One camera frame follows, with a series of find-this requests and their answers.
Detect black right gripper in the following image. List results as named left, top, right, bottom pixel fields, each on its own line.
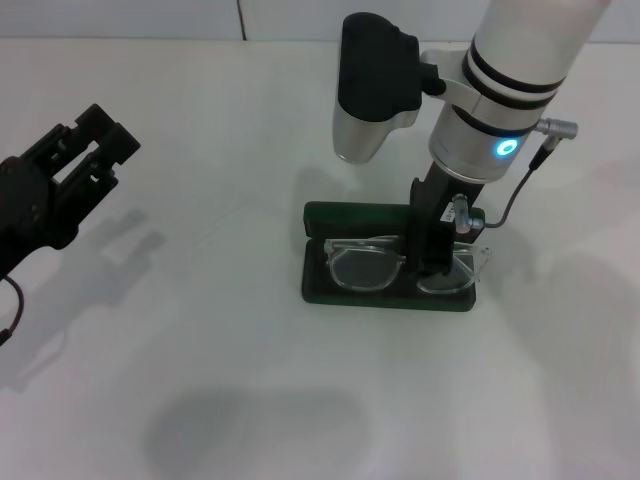
left=407, top=165, right=485, bottom=279

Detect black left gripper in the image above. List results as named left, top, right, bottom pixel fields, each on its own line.
left=0, top=103, right=141, bottom=281

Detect clear white glasses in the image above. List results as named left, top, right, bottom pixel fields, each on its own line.
left=323, top=234, right=494, bottom=296

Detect green glasses case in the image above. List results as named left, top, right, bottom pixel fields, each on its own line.
left=301, top=199, right=486, bottom=315

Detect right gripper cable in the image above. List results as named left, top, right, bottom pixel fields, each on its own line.
left=452, top=117, right=579, bottom=234

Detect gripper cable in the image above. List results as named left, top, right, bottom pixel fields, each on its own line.
left=452, top=117, right=579, bottom=234
left=0, top=277, right=26, bottom=346

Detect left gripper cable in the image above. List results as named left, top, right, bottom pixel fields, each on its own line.
left=0, top=277, right=26, bottom=346

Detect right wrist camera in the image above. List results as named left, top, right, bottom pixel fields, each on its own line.
left=332, top=12, right=446, bottom=166

